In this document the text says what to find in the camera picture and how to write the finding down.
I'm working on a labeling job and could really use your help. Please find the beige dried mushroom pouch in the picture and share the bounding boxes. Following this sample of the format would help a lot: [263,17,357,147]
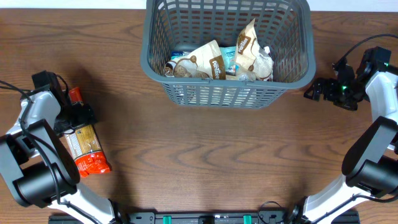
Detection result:
[163,40,226,80]

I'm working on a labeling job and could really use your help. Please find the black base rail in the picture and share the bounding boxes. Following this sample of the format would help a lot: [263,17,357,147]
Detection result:
[48,209,361,224]

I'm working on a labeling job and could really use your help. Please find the Kleenex tissue multipack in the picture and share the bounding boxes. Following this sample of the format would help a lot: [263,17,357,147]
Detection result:
[170,51,191,60]

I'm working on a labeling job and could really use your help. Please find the orange spaghetti package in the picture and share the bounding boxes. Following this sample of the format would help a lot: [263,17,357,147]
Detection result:
[64,86,112,178]

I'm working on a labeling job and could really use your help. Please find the grey plastic lattice basket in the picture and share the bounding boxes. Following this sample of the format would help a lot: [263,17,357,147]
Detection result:
[141,0,316,109]

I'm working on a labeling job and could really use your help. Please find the beige pouch white contents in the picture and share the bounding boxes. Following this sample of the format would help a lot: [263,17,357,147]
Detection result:
[234,19,274,82]

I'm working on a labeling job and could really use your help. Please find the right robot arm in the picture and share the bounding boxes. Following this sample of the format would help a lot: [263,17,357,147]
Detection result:
[284,47,397,223]

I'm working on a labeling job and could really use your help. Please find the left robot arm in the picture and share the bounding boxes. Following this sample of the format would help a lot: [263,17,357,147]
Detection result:
[1,71,129,223]

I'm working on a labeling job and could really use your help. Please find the light blue snack bar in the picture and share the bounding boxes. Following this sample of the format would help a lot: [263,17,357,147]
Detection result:
[220,47,236,76]

